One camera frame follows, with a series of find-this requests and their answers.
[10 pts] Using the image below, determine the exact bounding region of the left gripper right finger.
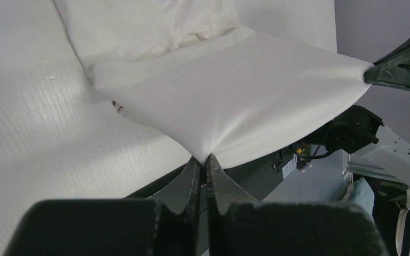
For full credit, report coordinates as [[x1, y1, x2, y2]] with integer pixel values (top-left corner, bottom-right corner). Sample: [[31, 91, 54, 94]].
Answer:
[[204, 155, 388, 255]]

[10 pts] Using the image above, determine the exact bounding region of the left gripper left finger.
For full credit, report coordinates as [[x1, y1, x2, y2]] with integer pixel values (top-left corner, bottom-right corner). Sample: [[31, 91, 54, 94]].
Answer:
[[4, 158, 201, 255]]

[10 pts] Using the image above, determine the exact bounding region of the white printed t shirt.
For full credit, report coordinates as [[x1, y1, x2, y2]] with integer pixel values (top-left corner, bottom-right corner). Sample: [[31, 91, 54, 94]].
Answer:
[[56, 1, 372, 168]]

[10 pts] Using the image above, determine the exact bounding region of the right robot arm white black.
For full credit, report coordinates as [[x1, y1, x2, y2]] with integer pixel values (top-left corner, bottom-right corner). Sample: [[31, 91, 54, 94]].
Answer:
[[299, 38, 410, 186]]

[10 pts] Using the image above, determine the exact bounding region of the teal cushion in background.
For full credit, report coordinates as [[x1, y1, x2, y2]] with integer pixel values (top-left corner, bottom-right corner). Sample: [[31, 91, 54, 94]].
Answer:
[[342, 178, 375, 215]]

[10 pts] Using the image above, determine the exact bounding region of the right white cable duct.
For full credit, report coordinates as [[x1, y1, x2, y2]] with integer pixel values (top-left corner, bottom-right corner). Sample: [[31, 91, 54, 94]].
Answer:
[[281, 155, 298, 179]]

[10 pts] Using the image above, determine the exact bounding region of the aluminium frame rail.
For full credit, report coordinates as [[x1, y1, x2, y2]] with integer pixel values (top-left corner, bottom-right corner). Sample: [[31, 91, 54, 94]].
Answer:
[[346, 154, 401, 183]]

